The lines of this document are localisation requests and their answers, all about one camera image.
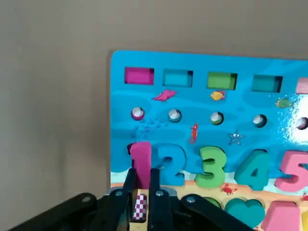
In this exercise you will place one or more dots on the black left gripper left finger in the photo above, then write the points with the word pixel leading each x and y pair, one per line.
pixel 113 211

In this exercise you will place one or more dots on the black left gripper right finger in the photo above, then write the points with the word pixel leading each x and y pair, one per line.
pixel 163 211

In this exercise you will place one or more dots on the pink number one piece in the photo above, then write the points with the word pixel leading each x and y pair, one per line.
pixel 142 158

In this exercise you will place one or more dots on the blue wooden toy board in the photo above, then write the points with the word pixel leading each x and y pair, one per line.
pixel 192 108

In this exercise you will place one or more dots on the green circle piece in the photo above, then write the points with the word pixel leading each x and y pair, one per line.
pixel 213 202

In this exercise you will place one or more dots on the blue number two piece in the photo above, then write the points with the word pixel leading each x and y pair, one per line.
pixel 179 156

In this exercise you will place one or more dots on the green number three piece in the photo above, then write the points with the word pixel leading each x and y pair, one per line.
pixel 219 166

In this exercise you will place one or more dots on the teal heart piece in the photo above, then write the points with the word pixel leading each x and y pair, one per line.
pixel 243 211

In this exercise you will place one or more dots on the teal number four piece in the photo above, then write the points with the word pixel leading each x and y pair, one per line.
pixel 261 168

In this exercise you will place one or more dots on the pink trapezoid piece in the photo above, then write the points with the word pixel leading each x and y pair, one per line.
pixel 281 216

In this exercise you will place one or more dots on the pink number five piece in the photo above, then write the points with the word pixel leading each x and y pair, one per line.
pixel 287 160

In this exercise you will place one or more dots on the yellow pentagon piece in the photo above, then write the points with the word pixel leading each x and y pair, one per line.
pixel 305 221

